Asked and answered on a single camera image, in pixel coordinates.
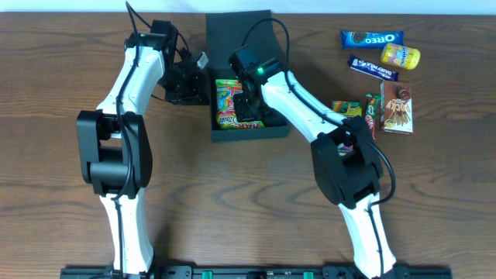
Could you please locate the Haribo sour worms bag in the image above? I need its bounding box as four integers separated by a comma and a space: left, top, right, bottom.
215, 79, 265, 129

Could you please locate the black gift box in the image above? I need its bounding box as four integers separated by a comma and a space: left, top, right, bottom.
205, 10, 290, 143

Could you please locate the blue Oreo cookie pack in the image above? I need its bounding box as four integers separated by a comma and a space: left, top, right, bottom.
340, 31, 404, 49

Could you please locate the brown Pocky box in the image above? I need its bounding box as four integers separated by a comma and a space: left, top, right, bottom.
380, 81, 413, 134

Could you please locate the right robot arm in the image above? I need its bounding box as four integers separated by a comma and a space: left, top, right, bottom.
229, 46, 397, 278

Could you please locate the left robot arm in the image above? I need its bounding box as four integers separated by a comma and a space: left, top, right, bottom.
60, 19, 209, 278

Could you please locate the green Pretz box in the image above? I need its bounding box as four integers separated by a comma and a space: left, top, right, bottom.
332, 101, 363, 156

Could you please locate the purple Dairy Milk bar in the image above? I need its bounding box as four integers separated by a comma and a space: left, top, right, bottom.
348, 55, 399, 81

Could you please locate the KitKat Milo bar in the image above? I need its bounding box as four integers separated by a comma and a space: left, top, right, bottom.
365, 93, 381, 140

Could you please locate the yellow Mentos gum bottle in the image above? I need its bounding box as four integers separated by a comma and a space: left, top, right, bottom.
381, 43, 421, 70

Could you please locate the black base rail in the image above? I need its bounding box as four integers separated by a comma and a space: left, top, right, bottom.
60, 264, 453, 279

